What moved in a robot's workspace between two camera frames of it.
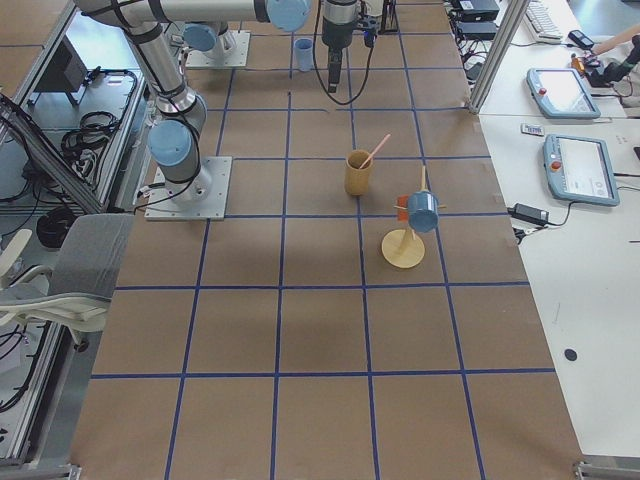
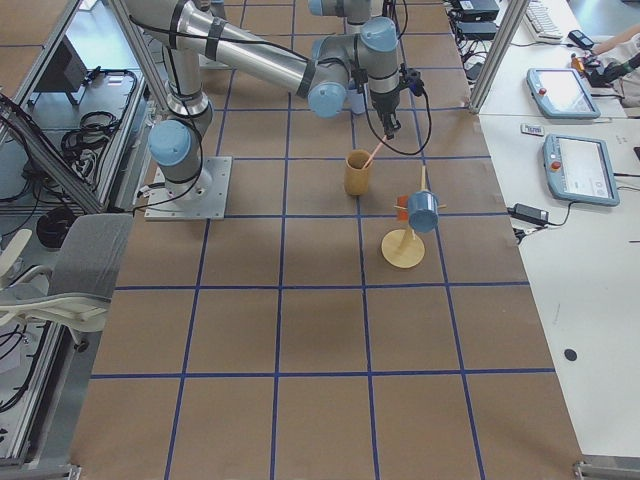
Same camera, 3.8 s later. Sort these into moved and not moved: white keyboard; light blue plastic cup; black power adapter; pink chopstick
Moved: light blue plastic cup
Not moved: white keyboard; black power adapter; pink chopstick
